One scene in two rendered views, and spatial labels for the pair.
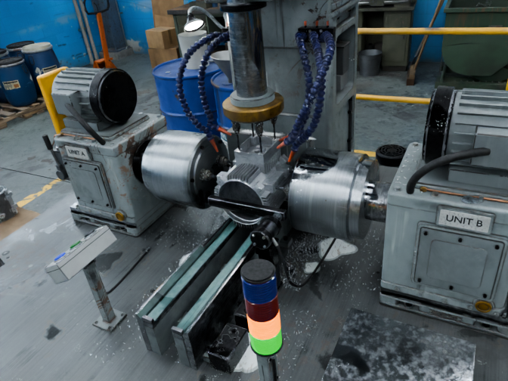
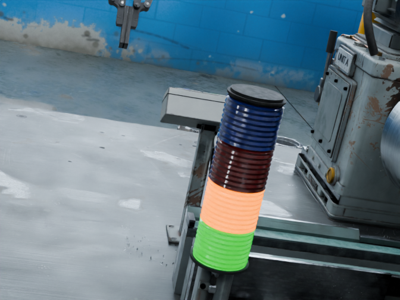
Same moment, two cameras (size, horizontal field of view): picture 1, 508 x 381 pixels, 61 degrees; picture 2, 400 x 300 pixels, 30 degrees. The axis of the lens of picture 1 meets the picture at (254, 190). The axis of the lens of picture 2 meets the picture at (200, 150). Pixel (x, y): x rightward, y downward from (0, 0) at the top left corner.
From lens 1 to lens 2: 62 cm
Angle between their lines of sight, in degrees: 47
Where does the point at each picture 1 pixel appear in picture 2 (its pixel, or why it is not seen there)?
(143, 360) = (154, 280)
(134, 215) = (346, 182)
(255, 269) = (255, 90)
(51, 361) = (94, 214)
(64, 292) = not seen: hidden behind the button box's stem
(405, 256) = not seen: outside the picture
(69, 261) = (184, 97)
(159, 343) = (182, 271)
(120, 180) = (360, 117)
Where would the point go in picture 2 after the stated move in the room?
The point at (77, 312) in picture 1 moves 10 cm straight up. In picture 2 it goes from (172, 211) to (181, 165)
